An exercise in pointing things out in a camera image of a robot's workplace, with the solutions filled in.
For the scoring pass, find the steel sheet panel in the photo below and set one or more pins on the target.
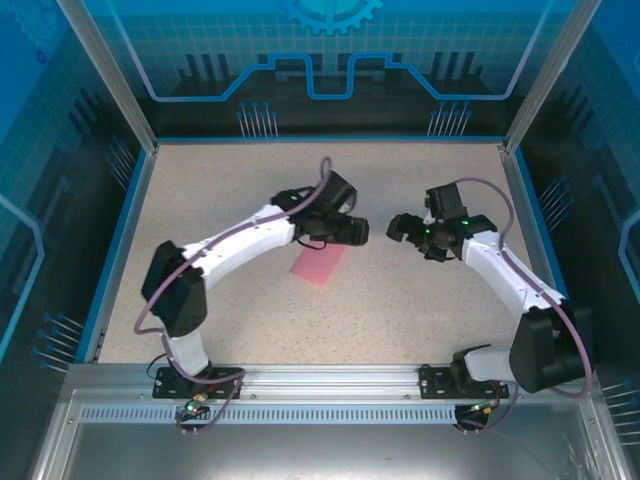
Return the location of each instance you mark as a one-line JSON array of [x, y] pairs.
[[320, 450]]

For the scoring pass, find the aluminium frame post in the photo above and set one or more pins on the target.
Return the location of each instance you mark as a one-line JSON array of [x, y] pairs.
[[548, 75], [111, 75]]

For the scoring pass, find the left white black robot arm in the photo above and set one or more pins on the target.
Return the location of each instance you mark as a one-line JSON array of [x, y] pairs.
[[240, 240]]

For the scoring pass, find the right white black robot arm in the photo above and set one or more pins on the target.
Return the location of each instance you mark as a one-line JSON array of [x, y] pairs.
[[500, 270]]

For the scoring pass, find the blue table border strip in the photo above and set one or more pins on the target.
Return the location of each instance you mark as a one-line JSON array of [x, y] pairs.
[[330, 139], [550, 250], [116, 250]]

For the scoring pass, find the pink paper sheet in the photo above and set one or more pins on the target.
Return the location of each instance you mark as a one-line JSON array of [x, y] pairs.
[[320, 267]]

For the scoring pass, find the aluminium mounting beam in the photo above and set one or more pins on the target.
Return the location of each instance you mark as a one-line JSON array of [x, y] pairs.
[[330, 380]]

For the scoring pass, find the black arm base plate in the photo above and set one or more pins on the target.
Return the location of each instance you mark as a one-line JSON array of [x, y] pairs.
[[432, 385], [167, 390]]

